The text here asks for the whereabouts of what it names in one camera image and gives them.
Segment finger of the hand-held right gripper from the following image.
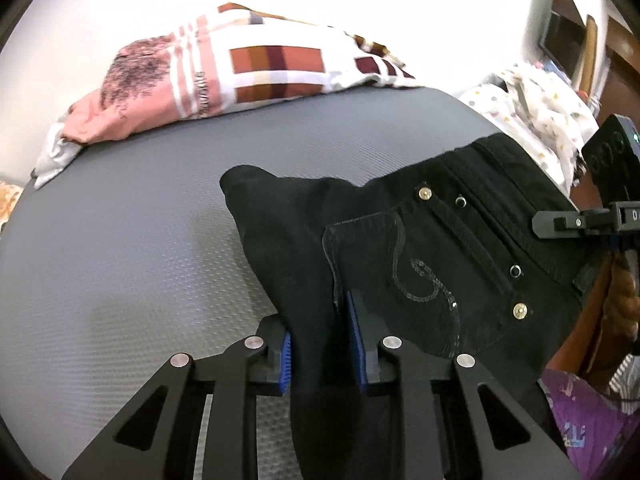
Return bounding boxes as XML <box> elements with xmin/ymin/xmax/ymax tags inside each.
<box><xmin>532</xmin><ymin>208</ymin><xmax>613</xmax><ymax>238</ymax></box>

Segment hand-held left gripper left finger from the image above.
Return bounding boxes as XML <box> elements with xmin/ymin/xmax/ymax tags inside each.
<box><xmin>62</xmin><ymin>312</ymin><xmax>293</xmax><ymax>480</ymax></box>

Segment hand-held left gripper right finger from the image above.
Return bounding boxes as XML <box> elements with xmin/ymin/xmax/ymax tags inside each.
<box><xmin>345</xmin><ymin>292</ymin><xmax>583</xmax><ymax>480</ymax></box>

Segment black pants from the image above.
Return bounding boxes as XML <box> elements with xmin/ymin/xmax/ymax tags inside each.
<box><xmin>220</xmin><ymin>132</ymin><xmax>593</xmax><ymax>480</ymax></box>

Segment person's right hand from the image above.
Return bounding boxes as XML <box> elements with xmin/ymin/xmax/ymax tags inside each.
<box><xmin>600</xmin><ymin>250</ymin><xmax>640</xmax><ymax>358</ymax></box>

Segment white dotted cloth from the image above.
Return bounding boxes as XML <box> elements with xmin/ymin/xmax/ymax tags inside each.
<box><xmin>457</xmin><ymin>62</ymin><xmax>601</xmax><ymax>196</ymax></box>

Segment wooden framed window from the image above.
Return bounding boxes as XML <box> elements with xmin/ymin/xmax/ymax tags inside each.
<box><xmin>537</xmin><ymin>0</ymin><xmax>618</xmax><ymax>106</ymax></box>

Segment grey textured mat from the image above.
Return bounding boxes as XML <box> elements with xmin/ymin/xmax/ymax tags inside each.
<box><xmin>0</xmin><ymin>85</ymin><xmax>506</xmax><ymax>480</ymax></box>

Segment purple patterned clothing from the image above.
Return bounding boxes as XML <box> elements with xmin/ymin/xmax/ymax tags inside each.
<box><xmin>540</xmin><ymin>367</ymin><xmax>640</xmax><ymax>480</ymax></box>

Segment pink patterned garment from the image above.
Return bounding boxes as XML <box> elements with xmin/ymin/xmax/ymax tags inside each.
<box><xmin>190</xmin><ymin>2</ymin><xmax>426</xmax><ymax>106</ymax></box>

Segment pink printed shirt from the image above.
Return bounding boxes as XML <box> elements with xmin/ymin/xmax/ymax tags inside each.
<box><xmin>60</xmin><ymin>15</ymin><xmax>236</xmax><ymax>146</ymax></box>

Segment light striped cloth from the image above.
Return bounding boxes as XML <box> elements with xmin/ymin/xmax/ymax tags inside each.
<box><xmin>32</xmin><ymin>125</ymin><xmax>81</xmax><ymax>191</ymax></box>

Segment floral cream pillow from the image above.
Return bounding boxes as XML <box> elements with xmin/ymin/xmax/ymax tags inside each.
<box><xmin>0</xmin><ymin>182</ymin><xmax>26</xmax><ymax>233</ymax></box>

